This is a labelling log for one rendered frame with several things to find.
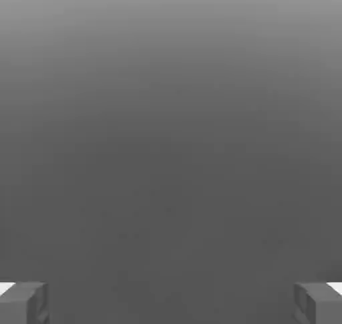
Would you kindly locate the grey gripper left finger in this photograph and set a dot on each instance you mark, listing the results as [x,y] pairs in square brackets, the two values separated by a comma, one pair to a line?
[18,302]

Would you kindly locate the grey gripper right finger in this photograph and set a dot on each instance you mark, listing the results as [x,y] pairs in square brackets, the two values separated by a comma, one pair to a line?
[320,304]

